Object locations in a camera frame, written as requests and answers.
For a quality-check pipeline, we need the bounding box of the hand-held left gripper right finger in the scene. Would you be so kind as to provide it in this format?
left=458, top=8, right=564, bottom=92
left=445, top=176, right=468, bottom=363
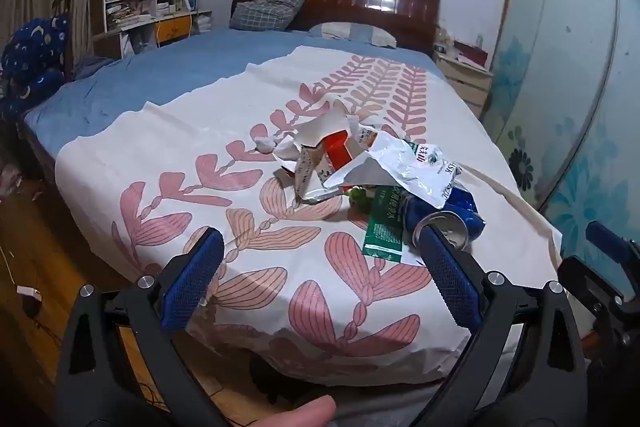
left=417, top=224, right=588, bottom=427

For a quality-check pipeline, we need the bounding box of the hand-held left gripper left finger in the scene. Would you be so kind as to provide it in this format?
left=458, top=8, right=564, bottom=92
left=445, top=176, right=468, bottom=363
left=55, top=227, right=231, bottom=427

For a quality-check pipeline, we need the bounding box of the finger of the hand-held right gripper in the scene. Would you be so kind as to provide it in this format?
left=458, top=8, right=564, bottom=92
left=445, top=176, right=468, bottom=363
left=585, top=221, right=640, bottom=273

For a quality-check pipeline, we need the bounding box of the crushed blue can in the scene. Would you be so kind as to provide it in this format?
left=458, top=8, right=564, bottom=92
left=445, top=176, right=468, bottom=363
left=402, top=184, right=487, bottom=253

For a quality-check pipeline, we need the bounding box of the green packet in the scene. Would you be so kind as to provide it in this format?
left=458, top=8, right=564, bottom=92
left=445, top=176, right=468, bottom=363
left=361, top=184, right=413, bottom=263

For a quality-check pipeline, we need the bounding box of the white plastic wrapper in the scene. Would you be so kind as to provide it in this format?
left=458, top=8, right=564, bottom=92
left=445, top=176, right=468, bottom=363
left=320, top=129, right=463, bottom=208

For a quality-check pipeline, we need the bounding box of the red white carton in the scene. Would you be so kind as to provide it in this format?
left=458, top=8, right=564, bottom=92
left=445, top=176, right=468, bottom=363
left=292, top=131, right=363, bottom=202

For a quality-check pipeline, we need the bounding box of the person's left hand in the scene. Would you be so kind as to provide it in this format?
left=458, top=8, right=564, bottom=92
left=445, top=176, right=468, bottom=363
left=250, top=394, right=337, bottom=427

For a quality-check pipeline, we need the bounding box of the small green wrapper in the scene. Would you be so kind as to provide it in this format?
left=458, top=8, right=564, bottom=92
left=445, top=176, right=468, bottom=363
left=347, top=187, right=376, bottom=210

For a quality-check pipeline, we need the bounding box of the white sheet pink leaf print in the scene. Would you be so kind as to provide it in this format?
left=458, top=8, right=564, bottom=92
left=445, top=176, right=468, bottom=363
left=55, top=46, right=563, bottom=388

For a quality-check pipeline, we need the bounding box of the white charger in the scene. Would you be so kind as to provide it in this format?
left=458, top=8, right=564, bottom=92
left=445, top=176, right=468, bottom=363
left=16, top=285, right=43, bottom=318

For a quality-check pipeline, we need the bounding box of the floral sliding wardrobe door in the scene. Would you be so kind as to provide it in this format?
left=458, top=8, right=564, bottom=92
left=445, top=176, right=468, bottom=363
left=480, top=0, right=640, bottom=258

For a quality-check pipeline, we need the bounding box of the crumpled white plastic wrap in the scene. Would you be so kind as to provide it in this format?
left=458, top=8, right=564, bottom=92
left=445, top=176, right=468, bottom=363
left=272, top=111, right=351, bottom=160

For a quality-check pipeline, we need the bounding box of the cream nightstand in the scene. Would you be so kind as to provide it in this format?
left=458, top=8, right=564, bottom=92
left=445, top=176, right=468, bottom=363
left=432, top=52, right=493, bottom=118

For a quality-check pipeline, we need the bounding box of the red box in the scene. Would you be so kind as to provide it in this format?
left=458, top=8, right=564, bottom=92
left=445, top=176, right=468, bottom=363
left=452, top=41, right=488, bottom=68

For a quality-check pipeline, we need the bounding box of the blue white striped pillow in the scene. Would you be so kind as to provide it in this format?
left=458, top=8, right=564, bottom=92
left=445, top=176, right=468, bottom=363
left=307, top=22, right=397, bottom=48

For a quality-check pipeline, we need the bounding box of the grey plaid pillow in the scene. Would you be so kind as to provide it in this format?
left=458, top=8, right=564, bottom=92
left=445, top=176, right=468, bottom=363
left=229, top=0, right=307, bottom=32

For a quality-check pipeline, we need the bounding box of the navy star print blanket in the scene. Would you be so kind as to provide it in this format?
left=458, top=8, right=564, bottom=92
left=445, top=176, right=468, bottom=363
left=0, top=13, right=71, bottom=118

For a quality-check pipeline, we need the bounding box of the dark wooden headboard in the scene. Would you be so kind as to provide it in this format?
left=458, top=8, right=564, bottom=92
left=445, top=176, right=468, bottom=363
left=230, top=0, right=442, bottom=55

